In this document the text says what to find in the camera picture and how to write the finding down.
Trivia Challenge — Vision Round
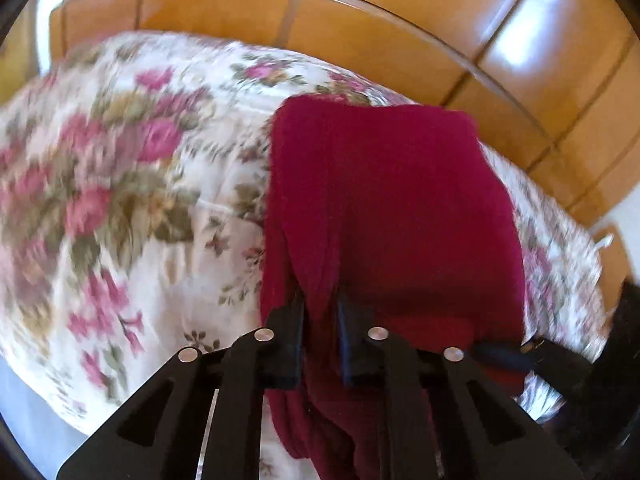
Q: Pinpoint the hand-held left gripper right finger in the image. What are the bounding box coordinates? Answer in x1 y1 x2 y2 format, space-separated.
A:
336 292 583 480

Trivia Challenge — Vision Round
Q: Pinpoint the floral bedspread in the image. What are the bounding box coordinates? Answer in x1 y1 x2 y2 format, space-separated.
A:
0 30 608 480

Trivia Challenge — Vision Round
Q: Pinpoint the wooden panelled wardrobe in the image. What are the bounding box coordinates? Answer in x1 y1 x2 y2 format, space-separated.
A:
47 0 640 221

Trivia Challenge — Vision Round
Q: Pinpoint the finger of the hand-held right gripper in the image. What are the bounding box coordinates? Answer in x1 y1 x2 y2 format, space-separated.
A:
472 337 595 392

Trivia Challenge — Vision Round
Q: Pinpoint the maroon shirt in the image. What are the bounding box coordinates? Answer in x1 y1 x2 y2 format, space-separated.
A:
259 94 526 480

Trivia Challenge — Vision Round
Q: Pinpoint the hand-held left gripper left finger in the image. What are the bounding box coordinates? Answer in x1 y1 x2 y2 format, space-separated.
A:
56 292 307 480

